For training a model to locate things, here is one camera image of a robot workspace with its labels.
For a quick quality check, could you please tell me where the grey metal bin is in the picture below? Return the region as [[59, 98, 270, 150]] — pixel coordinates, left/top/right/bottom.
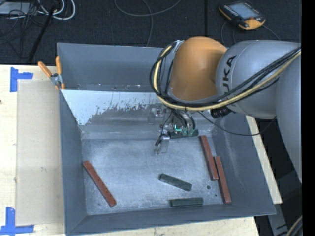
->
[[56, 42, 277, 236]]

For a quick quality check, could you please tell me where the dark green flat block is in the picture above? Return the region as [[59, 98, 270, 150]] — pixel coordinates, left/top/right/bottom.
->
[[158, 173, 192, 192], [169, 197, 204, 207]]

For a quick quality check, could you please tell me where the pale wood flat board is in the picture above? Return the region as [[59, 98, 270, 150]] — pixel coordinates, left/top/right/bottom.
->
[[15, 79, 65, 226]]

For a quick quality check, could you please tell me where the red-brown flat block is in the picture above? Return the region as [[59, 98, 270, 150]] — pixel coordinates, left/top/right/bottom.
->
[[82, 160, 117, 208], [198, 135, 219, 181], [213, 156, 232, 204]]

